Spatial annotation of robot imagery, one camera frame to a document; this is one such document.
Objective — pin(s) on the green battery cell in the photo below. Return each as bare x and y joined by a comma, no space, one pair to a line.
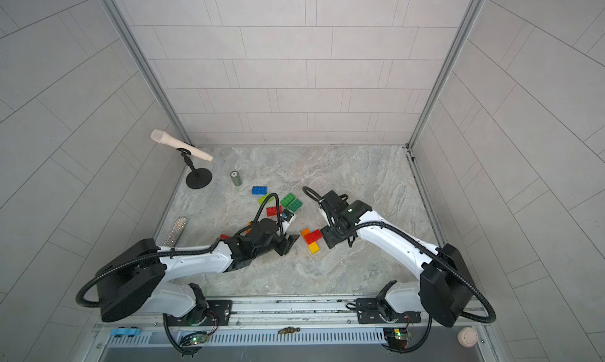
236,178

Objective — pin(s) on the circuit board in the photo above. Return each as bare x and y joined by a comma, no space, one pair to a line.
195,339
397,338

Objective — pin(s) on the metal corner profile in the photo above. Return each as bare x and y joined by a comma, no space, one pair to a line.
461,36
135,51

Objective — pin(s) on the metal corner profile left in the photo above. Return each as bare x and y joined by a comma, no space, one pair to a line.
135,51

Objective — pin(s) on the red lego brick left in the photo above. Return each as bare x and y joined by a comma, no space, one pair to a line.
272,211

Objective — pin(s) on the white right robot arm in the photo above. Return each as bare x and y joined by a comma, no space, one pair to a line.
437,293

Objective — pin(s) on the glittery silver stick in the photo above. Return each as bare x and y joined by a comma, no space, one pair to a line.
175,232

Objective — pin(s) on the pink round knob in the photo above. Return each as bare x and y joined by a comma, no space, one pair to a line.
468,337

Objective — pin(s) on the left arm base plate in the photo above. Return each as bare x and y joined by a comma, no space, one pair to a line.
217,314

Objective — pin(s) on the red lego brick long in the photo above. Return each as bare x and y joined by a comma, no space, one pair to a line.
313,237

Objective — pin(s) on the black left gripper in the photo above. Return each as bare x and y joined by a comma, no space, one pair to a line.
287,244

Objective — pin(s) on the aluminium rail frame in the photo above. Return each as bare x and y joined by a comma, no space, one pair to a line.
328,332

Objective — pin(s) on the bright green lego brick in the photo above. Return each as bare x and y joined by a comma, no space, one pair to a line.
287,200

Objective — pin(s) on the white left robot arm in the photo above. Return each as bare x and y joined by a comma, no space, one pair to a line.
140,279

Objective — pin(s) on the metal corner profile right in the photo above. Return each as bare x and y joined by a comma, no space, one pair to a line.
461,36

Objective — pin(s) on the dark green lego brick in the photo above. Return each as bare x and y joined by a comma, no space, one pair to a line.
295,205

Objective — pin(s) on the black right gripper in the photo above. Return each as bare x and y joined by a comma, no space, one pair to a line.
328,239

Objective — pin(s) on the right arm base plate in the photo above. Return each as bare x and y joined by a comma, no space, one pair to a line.
378,311

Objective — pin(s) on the brass fitting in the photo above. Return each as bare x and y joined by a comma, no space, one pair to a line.
288,330

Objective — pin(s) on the left circuit board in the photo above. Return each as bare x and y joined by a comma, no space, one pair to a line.
195,339

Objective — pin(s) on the blue clip on rail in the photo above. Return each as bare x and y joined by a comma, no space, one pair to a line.
125,332

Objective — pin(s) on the yellow lego brick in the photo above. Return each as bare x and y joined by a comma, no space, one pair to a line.
313,247

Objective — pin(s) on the beige microphone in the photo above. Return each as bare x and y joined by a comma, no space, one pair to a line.
162,137

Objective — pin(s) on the dark blue lego brick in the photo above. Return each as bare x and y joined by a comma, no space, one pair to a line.
259,190

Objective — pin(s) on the black microphone stand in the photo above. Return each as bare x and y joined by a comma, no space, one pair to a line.
197,178

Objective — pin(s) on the right circuit board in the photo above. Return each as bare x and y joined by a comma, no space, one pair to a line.
397,338

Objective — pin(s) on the lime lego brick long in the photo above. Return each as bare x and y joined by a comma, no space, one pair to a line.
262,199

